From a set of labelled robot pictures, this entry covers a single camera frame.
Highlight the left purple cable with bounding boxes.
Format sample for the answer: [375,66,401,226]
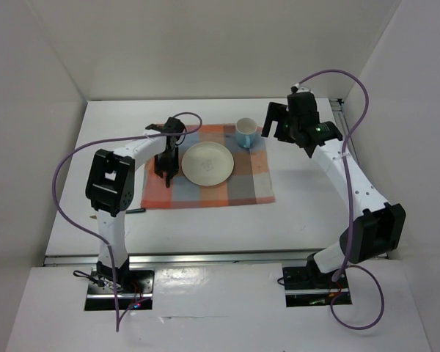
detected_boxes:
[51,111,203,332]

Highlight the aluminium right side rail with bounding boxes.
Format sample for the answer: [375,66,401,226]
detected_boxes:
[329,98,386,250]

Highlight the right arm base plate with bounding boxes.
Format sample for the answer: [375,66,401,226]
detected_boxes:
[276,266,352,307]

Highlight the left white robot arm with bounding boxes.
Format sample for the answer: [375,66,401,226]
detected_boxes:
[85,117,186,293]

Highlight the orange blue checkered cloth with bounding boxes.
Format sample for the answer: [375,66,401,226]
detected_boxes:
[140,124,275,210]

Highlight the aluminium rail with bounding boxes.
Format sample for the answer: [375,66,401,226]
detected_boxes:
[329,98,386,250]
[43,249,320,267]

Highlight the gold knife green handle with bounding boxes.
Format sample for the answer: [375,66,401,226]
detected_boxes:
[90,208,147,220]

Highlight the light blue mug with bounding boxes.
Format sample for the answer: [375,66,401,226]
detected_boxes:
[235,117,258,149]

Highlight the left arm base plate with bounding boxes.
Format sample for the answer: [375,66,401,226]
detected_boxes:
[74,268,155,312]

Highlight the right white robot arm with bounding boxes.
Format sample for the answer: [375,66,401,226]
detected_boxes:
[262,89,406,287]

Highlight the cream ceramic plate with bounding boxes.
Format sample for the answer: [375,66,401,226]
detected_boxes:
[181,142,235,187]

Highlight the aluminium front rail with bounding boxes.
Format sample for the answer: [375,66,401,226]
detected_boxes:
[43,249,320,267]

